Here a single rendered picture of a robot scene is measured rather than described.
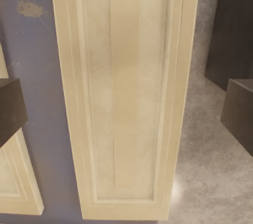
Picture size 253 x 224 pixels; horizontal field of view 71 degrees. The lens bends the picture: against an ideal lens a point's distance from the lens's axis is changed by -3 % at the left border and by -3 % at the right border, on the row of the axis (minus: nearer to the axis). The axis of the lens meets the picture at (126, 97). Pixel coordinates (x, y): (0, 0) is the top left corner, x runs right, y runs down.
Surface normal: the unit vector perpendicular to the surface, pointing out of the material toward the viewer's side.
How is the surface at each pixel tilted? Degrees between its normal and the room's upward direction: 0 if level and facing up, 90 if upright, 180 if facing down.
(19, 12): 0
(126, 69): 0
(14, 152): 0
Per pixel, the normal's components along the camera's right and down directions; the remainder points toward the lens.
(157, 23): 0.18, 0.37
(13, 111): 1.00, 0.00
